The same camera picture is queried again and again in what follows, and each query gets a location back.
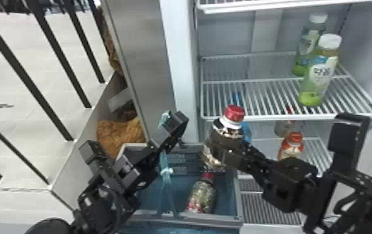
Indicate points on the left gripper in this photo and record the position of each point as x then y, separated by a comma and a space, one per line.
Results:
135, 170

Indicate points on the white fridge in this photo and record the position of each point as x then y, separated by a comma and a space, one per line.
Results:
182, 65

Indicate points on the clear bottle red cap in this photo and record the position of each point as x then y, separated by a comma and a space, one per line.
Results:
292, 145
202, 196
234, 114

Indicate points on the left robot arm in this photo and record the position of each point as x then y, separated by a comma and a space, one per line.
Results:
97, 209

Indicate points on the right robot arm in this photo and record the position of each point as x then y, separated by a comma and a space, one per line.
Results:
369, 199

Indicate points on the blue basket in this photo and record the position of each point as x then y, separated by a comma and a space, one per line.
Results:
179, 183

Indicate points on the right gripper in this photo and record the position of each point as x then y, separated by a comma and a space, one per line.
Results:
288, 184

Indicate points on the green bottle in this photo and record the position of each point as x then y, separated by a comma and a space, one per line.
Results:
308, 42
319, 72

